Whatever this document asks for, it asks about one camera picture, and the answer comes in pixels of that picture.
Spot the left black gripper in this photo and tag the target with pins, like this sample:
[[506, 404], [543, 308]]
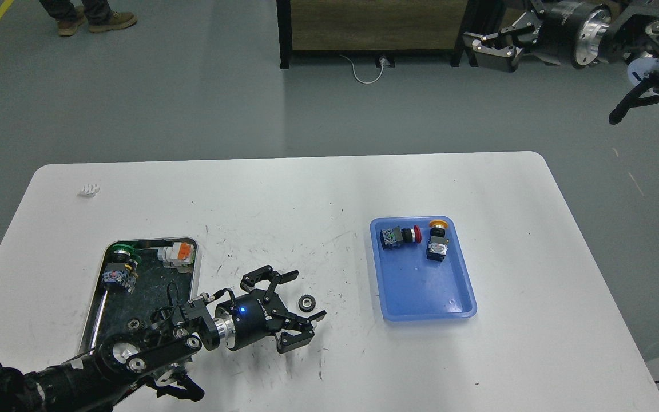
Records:
[[255, 316]]

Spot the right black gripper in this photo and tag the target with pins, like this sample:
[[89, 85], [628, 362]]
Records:
[[569, 33]]

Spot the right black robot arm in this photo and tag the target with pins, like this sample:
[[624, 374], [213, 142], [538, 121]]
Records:
[[632, 38]]

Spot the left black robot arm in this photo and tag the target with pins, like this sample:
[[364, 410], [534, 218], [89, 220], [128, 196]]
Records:
[[155, 356]]

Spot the silver metal tray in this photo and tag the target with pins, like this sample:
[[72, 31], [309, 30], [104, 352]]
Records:
[[156, 288]]

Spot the blue plastic tray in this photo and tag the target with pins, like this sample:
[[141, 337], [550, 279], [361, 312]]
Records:
[[412, 288]]

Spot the orange white connector block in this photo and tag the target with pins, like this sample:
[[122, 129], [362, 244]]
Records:
[[179, 256]]

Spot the small white plastic clip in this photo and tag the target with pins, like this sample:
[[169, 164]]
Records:
[[89, 191]]

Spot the person legs and boots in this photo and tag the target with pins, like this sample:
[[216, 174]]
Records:
[[98, 14]]

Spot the wooden cabinet black frame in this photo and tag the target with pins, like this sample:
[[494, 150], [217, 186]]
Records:
[[379, 29]]

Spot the red push button switch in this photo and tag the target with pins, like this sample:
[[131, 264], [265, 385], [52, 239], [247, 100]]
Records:
[[395, 237]]

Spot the green push button switch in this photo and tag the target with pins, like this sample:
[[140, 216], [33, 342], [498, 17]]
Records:
[[120, 268]]

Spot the yellow push button switch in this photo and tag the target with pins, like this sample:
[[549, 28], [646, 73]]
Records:
[[438, 243]]

